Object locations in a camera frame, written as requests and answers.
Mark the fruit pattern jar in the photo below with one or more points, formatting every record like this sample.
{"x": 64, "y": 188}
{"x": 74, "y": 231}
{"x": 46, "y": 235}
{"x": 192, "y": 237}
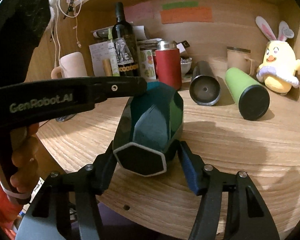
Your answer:
{"x": 147, "y": 67}

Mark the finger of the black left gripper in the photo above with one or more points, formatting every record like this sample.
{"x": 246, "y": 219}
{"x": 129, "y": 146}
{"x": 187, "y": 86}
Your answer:
{"x": 22, "y": 24}

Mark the yellow chick plush toy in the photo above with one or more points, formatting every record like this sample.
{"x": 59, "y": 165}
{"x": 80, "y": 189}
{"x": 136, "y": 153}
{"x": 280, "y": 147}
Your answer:
{"x": 279, "y": 66}

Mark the red can cup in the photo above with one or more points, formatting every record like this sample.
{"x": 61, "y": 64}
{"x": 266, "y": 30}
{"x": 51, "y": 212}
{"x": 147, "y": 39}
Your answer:
{"x": 168, "y": 64}

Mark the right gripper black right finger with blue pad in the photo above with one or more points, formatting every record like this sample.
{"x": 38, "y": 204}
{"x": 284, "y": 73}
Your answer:
{"x": 248, "y": 217}

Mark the orange sticky note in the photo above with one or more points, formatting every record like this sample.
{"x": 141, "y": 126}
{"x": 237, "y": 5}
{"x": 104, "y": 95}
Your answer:
{"x": 188, "y": 14}

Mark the dark wine bottle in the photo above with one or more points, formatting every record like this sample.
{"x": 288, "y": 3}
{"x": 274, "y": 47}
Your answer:
{"x": 125, "y": 44}

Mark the dark green faceted cup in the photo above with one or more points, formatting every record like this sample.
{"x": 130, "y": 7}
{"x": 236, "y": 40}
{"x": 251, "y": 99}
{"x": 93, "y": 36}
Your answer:
{"x": 149, "y": 129}

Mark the black steel tumbler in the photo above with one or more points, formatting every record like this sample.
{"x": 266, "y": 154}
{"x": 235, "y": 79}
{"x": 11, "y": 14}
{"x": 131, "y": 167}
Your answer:
{"x": 204, "y": 88}

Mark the green sticky note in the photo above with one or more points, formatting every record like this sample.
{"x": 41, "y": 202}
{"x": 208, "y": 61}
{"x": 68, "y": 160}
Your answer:
{"x": 182, "y": 4}

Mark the orange red sleeve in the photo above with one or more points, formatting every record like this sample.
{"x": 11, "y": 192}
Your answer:
{"x": 8, "y": 214}

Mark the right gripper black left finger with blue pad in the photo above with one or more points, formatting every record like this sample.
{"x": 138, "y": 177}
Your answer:
{"x": 48, "y": 216}

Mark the yellow wooden stick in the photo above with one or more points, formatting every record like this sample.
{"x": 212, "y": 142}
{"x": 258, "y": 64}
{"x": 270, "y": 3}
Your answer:
{"x": 107, "y": 67}

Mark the pink sticky note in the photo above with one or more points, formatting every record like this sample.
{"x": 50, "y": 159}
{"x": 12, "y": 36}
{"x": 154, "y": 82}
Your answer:
{"x": 141, "y": 11}

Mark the white paper receipt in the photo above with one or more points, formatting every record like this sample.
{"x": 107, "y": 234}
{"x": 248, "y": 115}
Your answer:
{"x": 98, "y": 52}

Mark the beige mug with dark lid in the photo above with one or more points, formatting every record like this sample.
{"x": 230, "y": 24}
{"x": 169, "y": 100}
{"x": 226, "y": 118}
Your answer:
{"x": 240, "y": 58}

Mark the pink mug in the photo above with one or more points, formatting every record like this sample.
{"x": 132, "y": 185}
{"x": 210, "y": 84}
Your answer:
{"x": 71, "y": 65}

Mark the small white bowl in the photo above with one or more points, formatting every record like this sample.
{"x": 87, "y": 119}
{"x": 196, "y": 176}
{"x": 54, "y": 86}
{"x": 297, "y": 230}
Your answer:
{"x": 185, "y": 66}

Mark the person's left hand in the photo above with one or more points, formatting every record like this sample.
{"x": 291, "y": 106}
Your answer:
{"x": 24, "y": 158}

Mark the lime green tumbler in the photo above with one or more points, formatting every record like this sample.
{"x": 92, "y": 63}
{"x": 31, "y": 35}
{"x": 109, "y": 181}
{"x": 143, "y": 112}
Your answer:
{"x": 251, "y": 97}

